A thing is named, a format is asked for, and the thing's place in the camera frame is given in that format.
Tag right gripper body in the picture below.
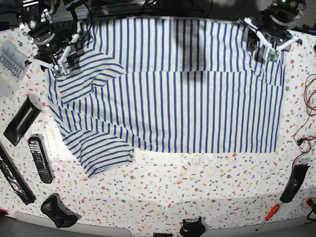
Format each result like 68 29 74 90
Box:
24 33 79 78

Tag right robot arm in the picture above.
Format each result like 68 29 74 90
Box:
18 0 87 79

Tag blue white striped t-shirt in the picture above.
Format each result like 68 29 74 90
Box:
47 18 286 178

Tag red black wires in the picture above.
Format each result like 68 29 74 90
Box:
291 74 316 173

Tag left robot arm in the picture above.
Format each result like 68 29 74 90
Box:
240 0 306 63

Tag long black flat bar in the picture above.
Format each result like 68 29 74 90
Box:
0 144 36 205

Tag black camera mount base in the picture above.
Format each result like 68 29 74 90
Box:
180 217 206 237

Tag small red black clip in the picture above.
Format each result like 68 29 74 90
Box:
305 197 315 206

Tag black tv remote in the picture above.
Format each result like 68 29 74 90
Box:
28 136 53 184

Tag clear plastic screw box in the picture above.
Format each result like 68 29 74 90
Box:
0 39 29 101

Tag red handled screwdriver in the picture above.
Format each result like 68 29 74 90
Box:
255 203 280 231

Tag black cylinder speaker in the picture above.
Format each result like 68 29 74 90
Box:
4 94 42 147

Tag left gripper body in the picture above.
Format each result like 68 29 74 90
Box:
242 17 302 63

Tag black curved handle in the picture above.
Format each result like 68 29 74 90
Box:
279 164 310 203

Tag black game controller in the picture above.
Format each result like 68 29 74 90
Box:
40 195 79 229

